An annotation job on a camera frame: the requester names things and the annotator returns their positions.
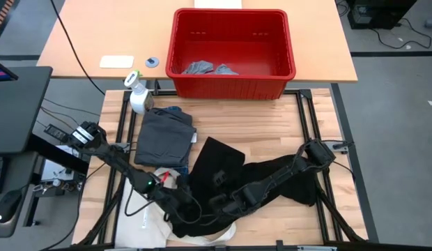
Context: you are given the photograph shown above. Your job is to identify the black floor cable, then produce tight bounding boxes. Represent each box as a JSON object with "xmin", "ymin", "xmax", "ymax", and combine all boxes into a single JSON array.
[{"xmin": 371, "ymin": 17, "xmax": 432, "ymax": 50}]

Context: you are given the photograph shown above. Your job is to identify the dark grey garment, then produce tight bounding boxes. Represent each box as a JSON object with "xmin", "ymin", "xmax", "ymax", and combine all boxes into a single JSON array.
[{"xmin": 134, "ymin": 107, "xmax": 198, "ymax": 169}]

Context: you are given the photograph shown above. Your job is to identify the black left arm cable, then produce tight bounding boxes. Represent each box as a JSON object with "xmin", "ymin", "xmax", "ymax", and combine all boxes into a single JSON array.
[{"xmin": 123, "ymin": 187, "xmax": 203, "ymax": 226}]

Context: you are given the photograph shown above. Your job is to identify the red plastic laundry bin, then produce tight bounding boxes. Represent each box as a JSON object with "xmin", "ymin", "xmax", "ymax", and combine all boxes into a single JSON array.
[{"xmin": 165, "ymin": 8, "xmax": 297, "ymax": 101}]

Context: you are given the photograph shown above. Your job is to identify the computer monitor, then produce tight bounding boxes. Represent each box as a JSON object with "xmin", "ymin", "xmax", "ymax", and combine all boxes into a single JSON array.
[{"xmin": 0, "ymin": 59, "xmax": 19, "ymax": 83}]

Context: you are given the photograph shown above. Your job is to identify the black computer case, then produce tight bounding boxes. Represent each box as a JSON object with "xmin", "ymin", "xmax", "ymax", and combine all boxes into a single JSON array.
[{"xmin": 346, "ymin": 0, "xmax": 419, "ymax": 31}]

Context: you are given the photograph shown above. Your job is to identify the grey workstation desk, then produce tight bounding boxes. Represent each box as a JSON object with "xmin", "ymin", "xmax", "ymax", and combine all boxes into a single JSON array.
[{"xmin": 0, "ymin": 153, "xmax": 41, "ymax": 241}]

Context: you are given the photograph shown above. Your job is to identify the white rectangular pad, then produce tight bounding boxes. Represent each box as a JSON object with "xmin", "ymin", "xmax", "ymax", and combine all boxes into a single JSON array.
[{"xmin": 99, "ymin": 55, "xmax": 135, "ymax": 69}]

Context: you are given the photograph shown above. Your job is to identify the black power adapter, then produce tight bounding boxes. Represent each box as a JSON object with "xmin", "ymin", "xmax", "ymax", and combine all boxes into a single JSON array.
[{"xmin": 44, "ymin": 124, "xmax": 69, "ymax": 140}]

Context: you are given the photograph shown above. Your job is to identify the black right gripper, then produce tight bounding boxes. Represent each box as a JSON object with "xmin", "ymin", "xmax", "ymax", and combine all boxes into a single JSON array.
[{"xmin": 208, "ymin": 169, "xmax": 258, "ymax": 219}]

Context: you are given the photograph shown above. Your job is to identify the blue plaid garment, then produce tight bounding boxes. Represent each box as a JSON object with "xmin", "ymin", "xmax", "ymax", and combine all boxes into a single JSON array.
[{"xmin": 164, "ymin": 105, "xmax": 190, "ymax": 176}]

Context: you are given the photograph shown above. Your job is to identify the long black desk cable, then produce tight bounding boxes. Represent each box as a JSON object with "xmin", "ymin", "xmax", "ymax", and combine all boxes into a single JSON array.
[{"xmin": 49, "ymin": 0, "xmax": 106, "ymax": 96}]

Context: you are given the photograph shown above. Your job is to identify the black computer mouse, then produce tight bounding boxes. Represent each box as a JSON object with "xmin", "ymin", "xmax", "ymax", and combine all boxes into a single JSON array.
[{"xmin": 0, "ymin": 190, "xmax": 24, "ymax": 224}]

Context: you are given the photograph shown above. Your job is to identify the light orange desk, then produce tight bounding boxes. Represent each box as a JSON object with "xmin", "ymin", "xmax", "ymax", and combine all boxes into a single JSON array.
[{"xmin": 37, "ymin": 0, "xmax": 359, "ymax": 84}]

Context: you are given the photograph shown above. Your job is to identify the white spray bottle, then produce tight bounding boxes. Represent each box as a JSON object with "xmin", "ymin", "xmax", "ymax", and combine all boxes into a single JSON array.
[{"xmin": 123, "ymin": 69, "xmax": 155, "ymax": 116}]

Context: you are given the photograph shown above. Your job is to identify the orange black striped strip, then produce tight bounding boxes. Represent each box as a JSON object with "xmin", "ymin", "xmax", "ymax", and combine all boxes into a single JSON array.
[{"xmin": 0, "ymin": 0, "xmax": 15, "ymax": 38}]

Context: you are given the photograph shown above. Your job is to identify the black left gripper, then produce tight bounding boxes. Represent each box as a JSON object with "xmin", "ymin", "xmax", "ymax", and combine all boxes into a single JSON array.
[{"xmin": 152, "ymin": 183, "xmax": 193, "ymax": 225}]

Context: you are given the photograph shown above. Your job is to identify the white canvas tote bag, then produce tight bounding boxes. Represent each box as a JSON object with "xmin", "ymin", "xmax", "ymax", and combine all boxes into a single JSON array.
[{"xmin": 114, "ymin": 167, "xmax": 238, "ymax": 249}]

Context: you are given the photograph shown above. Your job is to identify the small light grey cloth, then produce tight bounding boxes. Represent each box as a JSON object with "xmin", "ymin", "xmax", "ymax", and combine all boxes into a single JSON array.
[
  {"xmin": 182, "ymin": 60, "xmax": 215, "ymax": 75},
  {"xmin": 213, "ymin": 63, "xmax": 240, "ymax": 76}
]

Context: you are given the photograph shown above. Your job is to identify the dark grey flat panel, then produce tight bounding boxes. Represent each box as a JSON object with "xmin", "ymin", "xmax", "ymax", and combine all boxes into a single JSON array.
[{"xmin": 0, "ymin": 66, "xmax": 53, "ymax": 156}]

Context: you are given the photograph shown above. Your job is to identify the black garment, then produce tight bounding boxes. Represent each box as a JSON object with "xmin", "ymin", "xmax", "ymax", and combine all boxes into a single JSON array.
[{"xmin": 170, "ymin": 136, "xmax": 322, "ymax": 241}]

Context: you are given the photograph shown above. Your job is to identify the black aluminium rig frame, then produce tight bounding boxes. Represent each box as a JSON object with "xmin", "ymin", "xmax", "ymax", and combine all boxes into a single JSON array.
[{"xmin": 76, "ymin": 89, "xmax": 372, "ymax": 251}]

